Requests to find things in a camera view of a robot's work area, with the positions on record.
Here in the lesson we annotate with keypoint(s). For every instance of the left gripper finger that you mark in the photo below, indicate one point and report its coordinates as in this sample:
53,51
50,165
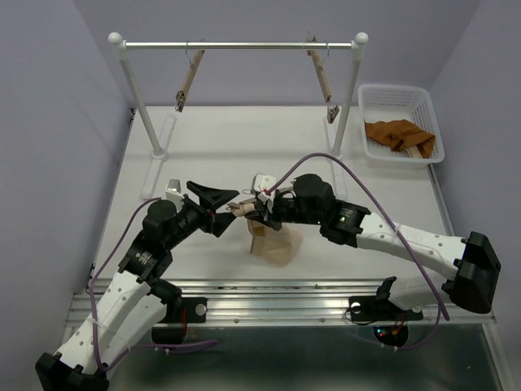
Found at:
220,222
211,198

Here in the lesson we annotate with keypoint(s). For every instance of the beige underwear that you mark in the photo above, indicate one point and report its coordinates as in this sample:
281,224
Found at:
277,248

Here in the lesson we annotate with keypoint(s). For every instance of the aluminium mounting rail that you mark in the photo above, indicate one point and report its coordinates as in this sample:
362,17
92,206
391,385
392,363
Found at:
276,303

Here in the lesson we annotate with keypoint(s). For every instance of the white metal clothes rack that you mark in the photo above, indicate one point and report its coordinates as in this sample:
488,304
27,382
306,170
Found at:
160,142

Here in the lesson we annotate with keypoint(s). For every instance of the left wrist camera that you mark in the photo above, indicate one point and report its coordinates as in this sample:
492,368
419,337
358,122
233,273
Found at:
173,192

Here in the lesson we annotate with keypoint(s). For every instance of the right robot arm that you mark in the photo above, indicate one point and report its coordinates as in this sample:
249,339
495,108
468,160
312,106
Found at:
463,271

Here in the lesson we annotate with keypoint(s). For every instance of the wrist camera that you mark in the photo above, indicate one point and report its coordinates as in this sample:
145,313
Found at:
173,192
261,185

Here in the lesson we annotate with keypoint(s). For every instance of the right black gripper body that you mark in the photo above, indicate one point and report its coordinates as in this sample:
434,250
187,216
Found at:
282,209

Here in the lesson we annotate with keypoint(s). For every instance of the brown underwear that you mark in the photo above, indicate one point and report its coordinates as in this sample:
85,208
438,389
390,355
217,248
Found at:
402,135

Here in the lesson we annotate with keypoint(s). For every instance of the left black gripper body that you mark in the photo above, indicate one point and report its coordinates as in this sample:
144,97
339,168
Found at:
196,216

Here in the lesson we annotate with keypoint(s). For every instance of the empty left wooden hanger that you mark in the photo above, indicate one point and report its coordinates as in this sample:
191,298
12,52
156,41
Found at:
183,92

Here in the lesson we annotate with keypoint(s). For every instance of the white plastic basket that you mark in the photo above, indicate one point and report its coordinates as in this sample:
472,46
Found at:
379,102

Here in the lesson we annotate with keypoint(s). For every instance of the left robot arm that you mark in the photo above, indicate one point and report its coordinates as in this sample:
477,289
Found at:
137,297

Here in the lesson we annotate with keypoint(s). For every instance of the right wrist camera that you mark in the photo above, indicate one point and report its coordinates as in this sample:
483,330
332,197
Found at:
261,185

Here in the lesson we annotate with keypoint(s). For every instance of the wooden clip hanger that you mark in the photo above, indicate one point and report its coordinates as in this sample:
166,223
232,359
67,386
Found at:
332,111
247,209

